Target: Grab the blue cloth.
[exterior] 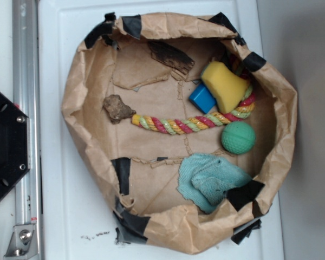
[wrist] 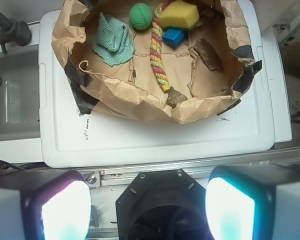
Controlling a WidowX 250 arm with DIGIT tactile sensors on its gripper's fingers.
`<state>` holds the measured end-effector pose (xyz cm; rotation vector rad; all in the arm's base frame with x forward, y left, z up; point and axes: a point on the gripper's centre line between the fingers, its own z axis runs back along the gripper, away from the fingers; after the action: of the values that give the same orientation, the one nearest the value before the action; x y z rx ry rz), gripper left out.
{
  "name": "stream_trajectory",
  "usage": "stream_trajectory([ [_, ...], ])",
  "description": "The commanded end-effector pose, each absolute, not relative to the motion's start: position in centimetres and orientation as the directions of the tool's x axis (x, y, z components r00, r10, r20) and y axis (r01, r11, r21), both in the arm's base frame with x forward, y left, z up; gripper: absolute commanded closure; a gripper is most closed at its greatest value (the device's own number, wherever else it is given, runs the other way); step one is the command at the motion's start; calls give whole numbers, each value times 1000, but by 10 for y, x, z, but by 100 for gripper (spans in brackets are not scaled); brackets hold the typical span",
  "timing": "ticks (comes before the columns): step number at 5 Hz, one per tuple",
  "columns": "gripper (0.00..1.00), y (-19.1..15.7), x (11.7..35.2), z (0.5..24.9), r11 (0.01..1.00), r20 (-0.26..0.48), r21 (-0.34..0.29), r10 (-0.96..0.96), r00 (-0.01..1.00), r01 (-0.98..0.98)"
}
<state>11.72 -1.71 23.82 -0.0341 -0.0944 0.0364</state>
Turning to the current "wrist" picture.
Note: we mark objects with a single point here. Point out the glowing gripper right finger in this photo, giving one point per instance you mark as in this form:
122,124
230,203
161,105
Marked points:
254,202

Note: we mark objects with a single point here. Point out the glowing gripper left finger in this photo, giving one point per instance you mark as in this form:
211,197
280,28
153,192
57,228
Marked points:
44,205

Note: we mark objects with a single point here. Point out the teal woven cloth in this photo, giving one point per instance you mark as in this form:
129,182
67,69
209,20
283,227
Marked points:
112,41

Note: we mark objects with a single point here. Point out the white plastic bin lid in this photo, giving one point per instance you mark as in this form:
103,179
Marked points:
69,139

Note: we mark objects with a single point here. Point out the small brown bark chip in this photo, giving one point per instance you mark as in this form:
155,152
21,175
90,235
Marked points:
175,97

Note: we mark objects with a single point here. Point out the brown bark piece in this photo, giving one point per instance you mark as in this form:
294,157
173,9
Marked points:
208,54

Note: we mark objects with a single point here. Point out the brown paper bag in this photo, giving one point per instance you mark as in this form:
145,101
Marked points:
130,90

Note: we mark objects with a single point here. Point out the blue block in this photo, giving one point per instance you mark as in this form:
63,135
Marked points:
173,37

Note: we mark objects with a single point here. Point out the yellow sponge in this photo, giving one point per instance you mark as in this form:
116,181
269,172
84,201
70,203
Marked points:
179,14

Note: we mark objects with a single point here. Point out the green rubber ball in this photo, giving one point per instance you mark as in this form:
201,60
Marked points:
140,16

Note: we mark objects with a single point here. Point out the aluminium rail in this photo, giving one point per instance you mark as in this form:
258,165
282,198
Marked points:
196,168

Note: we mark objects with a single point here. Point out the black octagonal mount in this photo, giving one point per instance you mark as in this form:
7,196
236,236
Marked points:
163,205

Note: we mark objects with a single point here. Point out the multicolour twisted rope toy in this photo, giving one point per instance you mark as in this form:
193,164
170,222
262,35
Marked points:
156,61

